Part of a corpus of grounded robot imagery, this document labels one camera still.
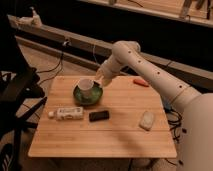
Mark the white spray bottle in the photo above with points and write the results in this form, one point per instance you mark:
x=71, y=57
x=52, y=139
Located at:
x=36, y=18

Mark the black rectangular phone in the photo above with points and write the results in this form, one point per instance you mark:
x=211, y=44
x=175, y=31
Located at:
x=100, y=115

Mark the black chair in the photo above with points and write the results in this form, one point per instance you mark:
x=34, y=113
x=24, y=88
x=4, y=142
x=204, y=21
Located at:
x=20, y=95

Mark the white plastic bottle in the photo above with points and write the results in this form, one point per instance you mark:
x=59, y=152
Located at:
x=67, y=113

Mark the wooden table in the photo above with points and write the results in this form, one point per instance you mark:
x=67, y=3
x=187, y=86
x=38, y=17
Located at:
x=119, y=136

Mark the green ceramic plate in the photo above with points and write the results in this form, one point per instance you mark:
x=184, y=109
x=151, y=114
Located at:
x=93, y=98

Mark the white ceramic cup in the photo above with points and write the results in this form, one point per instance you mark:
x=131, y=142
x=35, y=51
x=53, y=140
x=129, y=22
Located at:
x=85, y=85

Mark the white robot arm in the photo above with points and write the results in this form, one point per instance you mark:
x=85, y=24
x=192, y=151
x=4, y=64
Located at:
x=196, y=140

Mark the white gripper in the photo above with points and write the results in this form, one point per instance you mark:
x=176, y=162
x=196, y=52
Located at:
x=107, y=71

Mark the small orange object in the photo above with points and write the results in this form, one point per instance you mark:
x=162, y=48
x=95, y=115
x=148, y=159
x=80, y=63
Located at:
x=141, y=82

